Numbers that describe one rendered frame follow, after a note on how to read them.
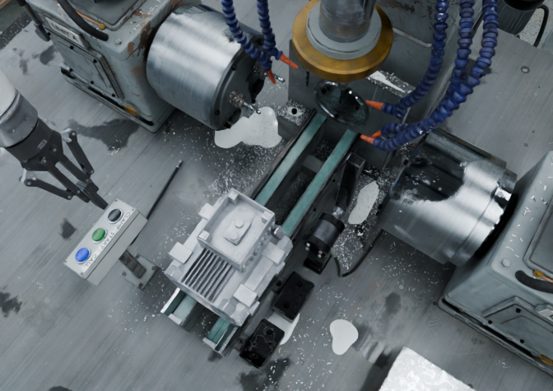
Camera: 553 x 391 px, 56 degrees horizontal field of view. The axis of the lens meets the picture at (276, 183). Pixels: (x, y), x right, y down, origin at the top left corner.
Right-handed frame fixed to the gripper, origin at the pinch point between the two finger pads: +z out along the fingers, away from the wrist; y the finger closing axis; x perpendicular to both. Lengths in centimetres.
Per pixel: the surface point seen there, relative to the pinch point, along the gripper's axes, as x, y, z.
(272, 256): -29.9, 10.5, 19.7
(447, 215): -55, 34, 24
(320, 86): -17, 51, 16
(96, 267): -3.5, -10.2, 9.6
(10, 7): 196, 69, 41
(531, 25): -26, 158, 89
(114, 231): -2.8, -2.7, 8.0
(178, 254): -15.4, 0.6, 13.5
